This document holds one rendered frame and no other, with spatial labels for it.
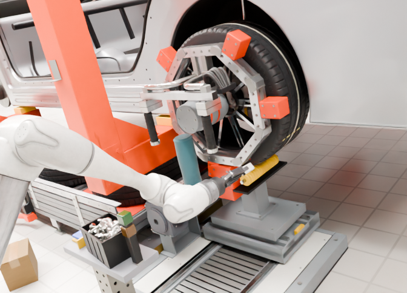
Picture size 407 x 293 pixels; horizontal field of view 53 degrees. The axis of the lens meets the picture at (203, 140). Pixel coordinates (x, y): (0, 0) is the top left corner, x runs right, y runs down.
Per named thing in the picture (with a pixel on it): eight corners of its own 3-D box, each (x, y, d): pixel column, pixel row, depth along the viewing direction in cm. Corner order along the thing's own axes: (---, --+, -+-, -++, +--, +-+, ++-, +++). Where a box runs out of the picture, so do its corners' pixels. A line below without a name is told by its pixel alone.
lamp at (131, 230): (137, 233, 149) (134, 223, 147) (129, 238, 146) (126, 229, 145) (131, 230, 151) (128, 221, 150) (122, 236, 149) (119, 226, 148)
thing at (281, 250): (320, 226, 215) (318, 209, 212) (284, 266, 191) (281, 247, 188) (243, 207, 249) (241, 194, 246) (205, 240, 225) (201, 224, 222)
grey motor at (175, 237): (229, 224, 235) (218, 168, 224) (179, 266, 207) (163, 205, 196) (206, 217, 247) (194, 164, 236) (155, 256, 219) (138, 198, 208)
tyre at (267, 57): (205, 3, 202) (195, 120, 238) (171, 11, 186) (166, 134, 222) (327, 42, 168) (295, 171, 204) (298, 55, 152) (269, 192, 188)
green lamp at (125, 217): (134, 221, 147) (131, 211, 146) (125, 226, 145) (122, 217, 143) (127, 218, 150) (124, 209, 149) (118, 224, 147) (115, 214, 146)
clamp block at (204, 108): (222, 108, 158) (220, 95, 157) (207, 115, 152) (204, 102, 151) (212, 108, 162) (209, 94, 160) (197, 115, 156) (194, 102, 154)
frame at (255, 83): (278, 165, 176) (258, 37, 159) (269, 172, 172) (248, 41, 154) (188, 152, 213) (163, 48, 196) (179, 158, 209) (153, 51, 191)
